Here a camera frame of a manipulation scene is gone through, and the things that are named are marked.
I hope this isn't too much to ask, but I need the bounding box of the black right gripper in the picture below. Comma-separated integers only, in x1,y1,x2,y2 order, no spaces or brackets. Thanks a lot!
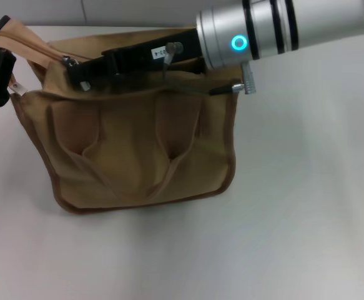
66,27,206,91

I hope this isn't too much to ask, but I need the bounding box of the silver zipper pull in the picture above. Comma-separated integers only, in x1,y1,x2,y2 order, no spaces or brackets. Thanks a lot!
61,54,91,92

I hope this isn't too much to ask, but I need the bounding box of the khaki canvas food bag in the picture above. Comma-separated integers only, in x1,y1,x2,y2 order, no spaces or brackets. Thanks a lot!
0,17,240,216

